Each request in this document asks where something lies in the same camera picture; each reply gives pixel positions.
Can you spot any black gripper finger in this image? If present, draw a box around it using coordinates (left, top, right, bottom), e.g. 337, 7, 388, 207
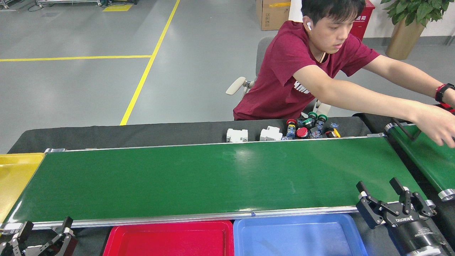
25, 216, 78, 256
0, 221, 34, 256

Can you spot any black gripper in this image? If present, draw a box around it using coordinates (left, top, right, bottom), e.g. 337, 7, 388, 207
356, 177, 443, 254

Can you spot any green push button switch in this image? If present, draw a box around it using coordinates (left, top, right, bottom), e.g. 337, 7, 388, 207
313, 114, 328, 138
301, 112, 318, 129

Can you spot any white circuit breaker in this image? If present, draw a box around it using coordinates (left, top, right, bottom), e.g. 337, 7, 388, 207
259, 126, 283, 141
226, 128, 248, 143

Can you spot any green conveyor belt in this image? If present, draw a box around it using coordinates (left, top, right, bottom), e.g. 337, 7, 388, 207
0, 133, 437, 235
385, 123, 455, 201

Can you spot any yellow plastic tray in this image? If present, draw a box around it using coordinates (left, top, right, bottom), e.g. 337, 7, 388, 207
0, 153, 45, 224

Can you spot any blue plastic tray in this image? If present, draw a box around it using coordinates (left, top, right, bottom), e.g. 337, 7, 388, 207
233, 213, 368, 256

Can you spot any red plastic tray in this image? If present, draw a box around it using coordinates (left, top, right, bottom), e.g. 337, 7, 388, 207
103, 220, 235, 256

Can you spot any person's right hand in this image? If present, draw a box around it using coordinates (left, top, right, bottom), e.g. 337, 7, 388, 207
414, 105, 455, 148

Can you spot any black wrist watch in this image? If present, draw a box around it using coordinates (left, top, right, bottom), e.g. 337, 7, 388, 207
435, 83, 455, 103

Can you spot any person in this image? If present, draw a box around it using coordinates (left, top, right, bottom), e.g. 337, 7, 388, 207
233, 0, 455, 148

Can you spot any potted plant in gold pot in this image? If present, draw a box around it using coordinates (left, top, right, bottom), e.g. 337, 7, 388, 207
380, 0, 449, 60

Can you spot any red fire extinguisher cabinet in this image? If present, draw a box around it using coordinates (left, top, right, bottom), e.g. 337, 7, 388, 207
350, 0, 375, 41

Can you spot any grey office chair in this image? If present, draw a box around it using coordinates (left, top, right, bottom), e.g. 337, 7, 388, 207
226, 36, 332, 118

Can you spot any cardboard box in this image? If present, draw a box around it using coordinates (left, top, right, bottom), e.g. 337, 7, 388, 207
256, 0, 291, 31

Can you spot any metal cart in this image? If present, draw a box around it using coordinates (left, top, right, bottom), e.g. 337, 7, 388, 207
35, 0, 107, 8

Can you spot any black cable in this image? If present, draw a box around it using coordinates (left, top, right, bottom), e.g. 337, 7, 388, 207
391, 117, 422, 143

